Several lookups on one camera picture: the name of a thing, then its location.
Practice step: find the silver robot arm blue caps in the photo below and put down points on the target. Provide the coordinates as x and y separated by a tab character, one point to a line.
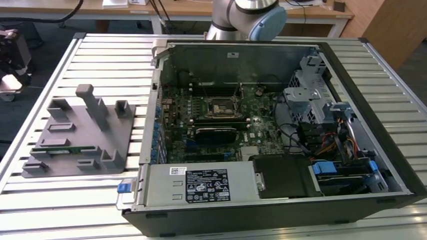
228	15

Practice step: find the CPU socket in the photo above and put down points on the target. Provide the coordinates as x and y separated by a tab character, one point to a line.
221	108

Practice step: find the plain white box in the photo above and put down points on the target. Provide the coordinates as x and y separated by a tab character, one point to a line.
116	3

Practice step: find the grey parts rack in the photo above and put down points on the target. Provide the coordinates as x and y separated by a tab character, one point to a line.
88	140

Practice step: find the green RAM stick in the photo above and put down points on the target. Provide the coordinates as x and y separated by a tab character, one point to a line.
76	149

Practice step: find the white box with label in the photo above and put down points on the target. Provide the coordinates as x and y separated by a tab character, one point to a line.
138	2

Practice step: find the thin metal locking lever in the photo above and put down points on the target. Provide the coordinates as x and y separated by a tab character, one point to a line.
206	91

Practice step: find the blue latch tab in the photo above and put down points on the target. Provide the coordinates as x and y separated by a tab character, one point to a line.
124	188

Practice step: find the black RAM slot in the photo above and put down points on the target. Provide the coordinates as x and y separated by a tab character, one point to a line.
221	118
221	88
221	85
221	121

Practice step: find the silver case release latch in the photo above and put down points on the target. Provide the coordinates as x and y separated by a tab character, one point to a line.
125	198

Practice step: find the white barcode sticker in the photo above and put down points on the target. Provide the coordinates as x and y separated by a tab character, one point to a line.
178	170

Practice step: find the dark RAM module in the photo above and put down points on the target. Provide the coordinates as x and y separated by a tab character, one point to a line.
221	125

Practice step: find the black graphics card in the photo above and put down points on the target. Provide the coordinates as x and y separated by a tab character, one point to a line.
216	136

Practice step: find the silver power supply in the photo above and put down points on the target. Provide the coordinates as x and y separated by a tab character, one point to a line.
157	190

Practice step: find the black expansion slot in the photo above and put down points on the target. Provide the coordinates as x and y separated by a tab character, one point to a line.
208	158

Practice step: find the silver coin battery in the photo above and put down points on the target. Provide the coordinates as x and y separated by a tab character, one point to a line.
258	92

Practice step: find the black rating label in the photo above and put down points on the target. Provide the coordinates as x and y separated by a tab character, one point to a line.
209	185

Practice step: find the silver chipset heat sink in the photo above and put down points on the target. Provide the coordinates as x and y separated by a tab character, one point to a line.
250	151

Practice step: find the green motherboard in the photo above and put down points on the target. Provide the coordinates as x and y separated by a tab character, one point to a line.
264	132

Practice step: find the silver perforated drive cage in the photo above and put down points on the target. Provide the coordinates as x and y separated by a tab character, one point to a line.
310	72

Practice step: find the black open PC case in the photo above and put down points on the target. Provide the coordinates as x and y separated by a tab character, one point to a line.
234	220

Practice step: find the black connector bundle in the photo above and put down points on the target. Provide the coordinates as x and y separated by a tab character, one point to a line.
310	135

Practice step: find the black plastic shroud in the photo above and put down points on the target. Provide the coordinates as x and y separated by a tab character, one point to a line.
284	177

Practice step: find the small black box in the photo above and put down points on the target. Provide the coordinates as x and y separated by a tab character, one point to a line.
340	6

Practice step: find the blue disk carrier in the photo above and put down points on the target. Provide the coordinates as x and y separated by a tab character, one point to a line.
325	167

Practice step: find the black hard disk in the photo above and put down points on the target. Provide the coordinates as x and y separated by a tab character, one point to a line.
344	186

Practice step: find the wooden cabinet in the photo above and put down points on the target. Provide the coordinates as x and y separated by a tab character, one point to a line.
394	30

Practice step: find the blue plastic clip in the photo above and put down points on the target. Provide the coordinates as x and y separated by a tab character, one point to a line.
373	167

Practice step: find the silver disk bay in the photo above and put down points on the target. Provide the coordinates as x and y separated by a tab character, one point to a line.
381	182

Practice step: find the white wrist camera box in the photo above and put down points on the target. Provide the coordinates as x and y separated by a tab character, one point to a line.
11	82

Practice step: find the wooden desk white frame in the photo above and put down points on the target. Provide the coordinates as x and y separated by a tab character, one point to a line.
101	11
321	15

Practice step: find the white case wall sticker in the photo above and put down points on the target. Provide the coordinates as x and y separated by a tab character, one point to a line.
234	55

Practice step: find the silver metal bracket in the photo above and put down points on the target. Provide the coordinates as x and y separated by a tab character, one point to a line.
261	181

